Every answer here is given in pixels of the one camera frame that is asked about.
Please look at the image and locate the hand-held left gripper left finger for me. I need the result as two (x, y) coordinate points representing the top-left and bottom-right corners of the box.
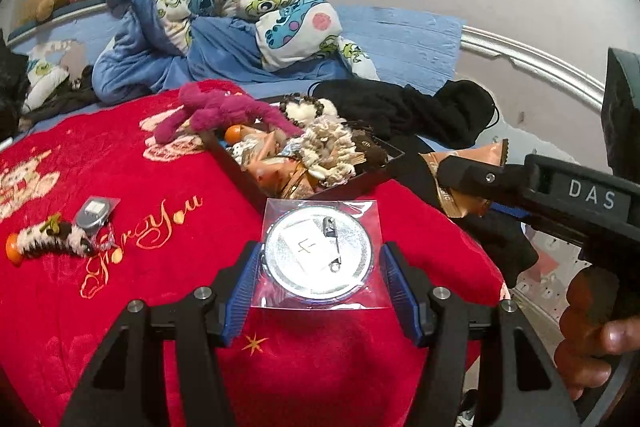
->
(60, 241), (266, 427)

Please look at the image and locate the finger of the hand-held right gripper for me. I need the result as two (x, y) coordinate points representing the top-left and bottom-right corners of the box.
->
(437, 152), (531, 208)

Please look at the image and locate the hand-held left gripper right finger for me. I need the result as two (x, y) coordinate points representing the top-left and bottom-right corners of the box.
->
(380, 241), (581, 427)

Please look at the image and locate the orange snack packet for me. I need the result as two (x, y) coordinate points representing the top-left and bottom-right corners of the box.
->
(247, 154), (306, 188)
(417, 138), (511, 219)

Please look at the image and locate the silver round badge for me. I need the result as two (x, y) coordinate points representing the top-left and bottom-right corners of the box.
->
(257, 198), (391, 310)

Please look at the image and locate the black and white cardboard box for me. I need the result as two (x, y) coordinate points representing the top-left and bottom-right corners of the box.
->
(200, 94), (406, 200)

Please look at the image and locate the magenta plush toy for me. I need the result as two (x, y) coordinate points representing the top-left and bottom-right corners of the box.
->
(152, 82), (303, 145)

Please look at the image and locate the person's right hand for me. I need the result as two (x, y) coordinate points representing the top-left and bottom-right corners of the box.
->
(552, 264), (640, 403)

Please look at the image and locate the white pegboard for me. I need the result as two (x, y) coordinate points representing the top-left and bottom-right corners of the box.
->
(510, 227), (591, 323)

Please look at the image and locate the red printed blanket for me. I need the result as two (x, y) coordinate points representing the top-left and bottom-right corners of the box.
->
(0, 79), (506, 427)

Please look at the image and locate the brown furry ball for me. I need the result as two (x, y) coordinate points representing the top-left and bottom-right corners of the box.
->
(352, 129), (396, 170)

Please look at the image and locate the yellow snack packet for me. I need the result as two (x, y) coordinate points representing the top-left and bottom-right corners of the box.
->
(280, 167), (326, 200)

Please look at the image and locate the cream lace doily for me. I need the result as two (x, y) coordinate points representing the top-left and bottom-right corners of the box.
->
(297, 117), (363, 188)

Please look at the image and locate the small silver packet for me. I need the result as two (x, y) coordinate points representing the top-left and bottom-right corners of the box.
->
(72, 196), (122, 238)

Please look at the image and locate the white plush toy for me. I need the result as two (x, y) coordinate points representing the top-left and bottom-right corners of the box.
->
(280, 97), (346, 128)

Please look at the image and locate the blue bed sheet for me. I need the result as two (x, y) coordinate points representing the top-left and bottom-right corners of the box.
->
(0, 4), (501, 148)

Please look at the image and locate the monster print blanket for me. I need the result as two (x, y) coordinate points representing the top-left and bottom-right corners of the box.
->
(92, 0), (381, 105)

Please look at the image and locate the dark clothing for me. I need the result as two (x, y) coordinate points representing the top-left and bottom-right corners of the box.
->
(22, 79), (101, 115)

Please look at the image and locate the monster print pillow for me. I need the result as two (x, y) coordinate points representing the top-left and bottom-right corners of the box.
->
(22, 39), (93, 108)

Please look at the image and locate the brown bead bracelet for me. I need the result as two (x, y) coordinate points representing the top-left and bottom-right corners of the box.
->
(277, 93), (321, 128)

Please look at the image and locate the striped plush keychain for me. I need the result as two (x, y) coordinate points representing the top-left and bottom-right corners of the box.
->
(5, 214), (98, 268)

